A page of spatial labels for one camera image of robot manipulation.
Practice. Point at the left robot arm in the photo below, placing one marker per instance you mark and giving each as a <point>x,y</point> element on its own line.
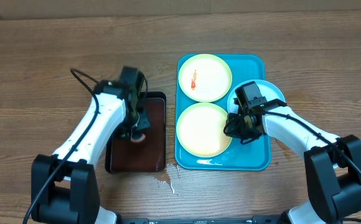
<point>64,188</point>

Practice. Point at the green dish sponge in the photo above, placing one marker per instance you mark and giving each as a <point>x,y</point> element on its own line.
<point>136,138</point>

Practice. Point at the yellow-green plate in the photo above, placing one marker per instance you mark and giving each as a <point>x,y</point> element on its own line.
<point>205,78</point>
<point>199,130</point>

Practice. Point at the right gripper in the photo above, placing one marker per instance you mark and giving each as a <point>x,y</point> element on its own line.
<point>241,131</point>

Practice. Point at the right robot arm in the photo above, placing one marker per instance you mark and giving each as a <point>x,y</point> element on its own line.
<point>332,164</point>

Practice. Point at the black water tray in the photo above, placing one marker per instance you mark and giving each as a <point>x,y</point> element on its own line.
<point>149,155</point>

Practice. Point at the teal plastic tray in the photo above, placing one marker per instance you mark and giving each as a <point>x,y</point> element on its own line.
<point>254,156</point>

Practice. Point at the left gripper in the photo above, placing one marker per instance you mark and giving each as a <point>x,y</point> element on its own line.
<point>144,121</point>

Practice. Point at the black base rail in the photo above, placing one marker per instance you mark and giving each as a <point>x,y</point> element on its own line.
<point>199,220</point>

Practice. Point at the light blue plate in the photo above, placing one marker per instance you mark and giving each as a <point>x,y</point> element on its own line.
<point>267,90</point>

